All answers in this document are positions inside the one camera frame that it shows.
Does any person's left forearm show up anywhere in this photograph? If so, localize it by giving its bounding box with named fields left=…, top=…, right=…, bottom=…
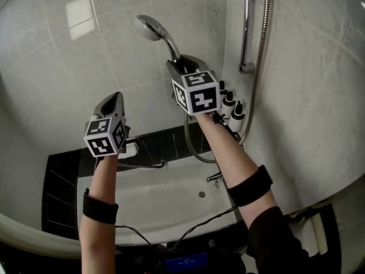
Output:
left=79, top=154, right=119, bottom=274

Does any chrome grab bar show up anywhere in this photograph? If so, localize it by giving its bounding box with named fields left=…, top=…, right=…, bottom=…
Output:
left=116, top=160, right=166, bottom=170

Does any metal shower hose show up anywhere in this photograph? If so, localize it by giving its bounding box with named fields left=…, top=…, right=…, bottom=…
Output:
left=184, top=0, right=271, bottom=164

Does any black recorder with blue screen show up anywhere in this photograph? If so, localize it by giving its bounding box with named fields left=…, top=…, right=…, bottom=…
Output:
left=162, top=249, right=243, bottom=274

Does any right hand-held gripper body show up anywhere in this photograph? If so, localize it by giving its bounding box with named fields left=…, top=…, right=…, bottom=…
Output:
left=171, top=70, right=223, bottom=116

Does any chrome shower head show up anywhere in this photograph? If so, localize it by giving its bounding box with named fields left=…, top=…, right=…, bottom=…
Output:
left=133, top=14, right=183, bottom=65

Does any white soap dish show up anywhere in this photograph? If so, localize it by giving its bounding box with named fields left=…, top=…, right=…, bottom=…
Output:
left=118, top=137, right=140, bottom=157

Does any white bathtub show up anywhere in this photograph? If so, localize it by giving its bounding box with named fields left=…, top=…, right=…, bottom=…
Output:
left=76, top=150, right=239, bottom=247

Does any person's right forearm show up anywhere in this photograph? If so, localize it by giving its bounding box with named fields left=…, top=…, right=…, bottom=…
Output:
left=193, top=112, right=279, bottom=228

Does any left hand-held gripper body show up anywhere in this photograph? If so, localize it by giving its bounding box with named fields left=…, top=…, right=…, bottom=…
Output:
left=83, top=113, right=132, bottom=158

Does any chrome shower slide rail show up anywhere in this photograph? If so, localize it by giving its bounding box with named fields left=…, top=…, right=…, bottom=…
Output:
left=234, top=0, right=255, bottom=74

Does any person's black top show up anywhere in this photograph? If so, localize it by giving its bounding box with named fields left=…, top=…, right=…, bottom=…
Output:
left=246, top=205, right=311, bottom=274

